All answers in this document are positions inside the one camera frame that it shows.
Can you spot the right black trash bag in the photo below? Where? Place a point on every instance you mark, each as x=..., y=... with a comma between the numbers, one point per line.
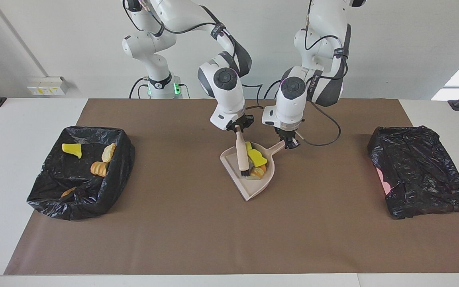
x=54, y=179

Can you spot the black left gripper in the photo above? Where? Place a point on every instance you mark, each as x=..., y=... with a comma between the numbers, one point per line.
x=289, y=133

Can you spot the white wall socket box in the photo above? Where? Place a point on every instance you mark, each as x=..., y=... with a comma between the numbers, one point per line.
x=48, y=85

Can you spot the toy croissant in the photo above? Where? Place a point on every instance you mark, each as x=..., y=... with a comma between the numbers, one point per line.
x=258, y=172

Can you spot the black trash bag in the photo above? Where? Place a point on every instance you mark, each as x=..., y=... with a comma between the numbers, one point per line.
x=54, y=179
x=420, y=171

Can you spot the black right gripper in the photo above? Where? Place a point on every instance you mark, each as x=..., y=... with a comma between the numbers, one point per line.
x=244, y=120

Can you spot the small yellow green sponge wedge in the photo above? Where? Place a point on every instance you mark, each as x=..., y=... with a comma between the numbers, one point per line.
x=72, y=149

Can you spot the brown table mat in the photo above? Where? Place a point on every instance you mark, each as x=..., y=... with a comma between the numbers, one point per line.
x=229, y=239

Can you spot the pale toy bread piece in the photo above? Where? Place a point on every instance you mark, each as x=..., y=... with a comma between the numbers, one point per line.
x=108, y=152
x=99, y=169

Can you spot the plain yellow sponge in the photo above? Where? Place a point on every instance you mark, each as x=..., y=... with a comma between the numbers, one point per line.
x=257, y=158

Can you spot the beige plastic dustpan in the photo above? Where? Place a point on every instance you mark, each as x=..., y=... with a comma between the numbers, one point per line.
x=249, y=187

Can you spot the left black trash bag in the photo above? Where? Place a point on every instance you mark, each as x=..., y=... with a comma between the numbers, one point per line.
x=420, y=171

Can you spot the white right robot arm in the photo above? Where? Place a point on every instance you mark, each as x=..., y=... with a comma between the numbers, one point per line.
x=225, y=91

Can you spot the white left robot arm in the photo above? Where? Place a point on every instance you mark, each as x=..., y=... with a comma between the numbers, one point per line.
x=291, y=103

